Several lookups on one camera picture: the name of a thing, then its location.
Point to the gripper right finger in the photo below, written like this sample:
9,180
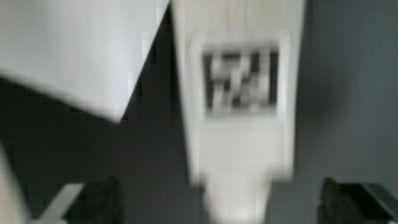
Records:
355,203

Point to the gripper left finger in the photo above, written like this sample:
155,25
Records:
87,204

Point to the white square table top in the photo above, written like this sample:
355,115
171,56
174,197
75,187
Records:
75,45

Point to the white leg with tag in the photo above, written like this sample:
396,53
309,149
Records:
238,37

